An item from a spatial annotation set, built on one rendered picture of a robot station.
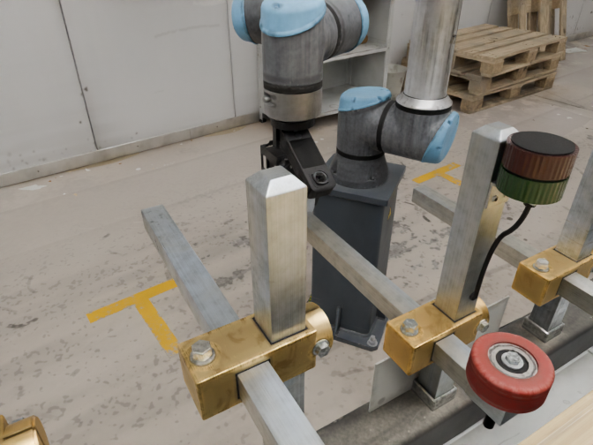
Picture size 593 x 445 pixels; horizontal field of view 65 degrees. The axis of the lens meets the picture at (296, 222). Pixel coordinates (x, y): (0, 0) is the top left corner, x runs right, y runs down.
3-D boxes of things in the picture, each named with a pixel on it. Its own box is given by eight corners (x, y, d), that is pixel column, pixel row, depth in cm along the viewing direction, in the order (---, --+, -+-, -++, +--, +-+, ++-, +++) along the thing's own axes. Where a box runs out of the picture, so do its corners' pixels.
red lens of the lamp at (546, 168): (487, 160, 44) (492, 139, 43) (528, 147, 47) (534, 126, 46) (544, 186, 40) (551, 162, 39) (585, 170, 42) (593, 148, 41)
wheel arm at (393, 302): (294, 234, 81) (294, 214, 79) (311, 229, 82) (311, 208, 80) (498, 433, 50) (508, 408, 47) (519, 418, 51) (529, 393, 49)
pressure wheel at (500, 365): (437, 413, 54) (455, 345, 48) (484, 384, 58) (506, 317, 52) (492, 471, 49) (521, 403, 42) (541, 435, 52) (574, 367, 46)
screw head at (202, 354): (186, 352, 40) (184, 343, 39) (209, 343, 41) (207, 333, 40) (195, 369, 38) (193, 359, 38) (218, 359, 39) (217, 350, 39)
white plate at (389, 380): (366, 409, 66) (373, 362, 60) (491, 339, 77) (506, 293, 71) (369, 412, 65) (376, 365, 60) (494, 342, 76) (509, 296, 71)
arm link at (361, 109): (350, 132, 152) (354, 79, 143) (399, 144, 144) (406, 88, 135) (326, 148, 142) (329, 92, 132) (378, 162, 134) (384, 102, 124)
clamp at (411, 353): (381, 350, 59) (386, 320, 57) (456, 312, 65) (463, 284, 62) (411, 380, 55) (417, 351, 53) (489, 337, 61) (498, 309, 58)
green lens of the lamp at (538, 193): (482, 184, 46) (487, 163, 44) (521, 169, 48) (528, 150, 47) (536, 211, 41) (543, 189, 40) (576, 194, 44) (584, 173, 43)
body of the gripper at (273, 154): (297, 166, 85) (297, 101, 78) (323, 185, 79) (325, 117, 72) (259, 176, 82) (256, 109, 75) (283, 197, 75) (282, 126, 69)
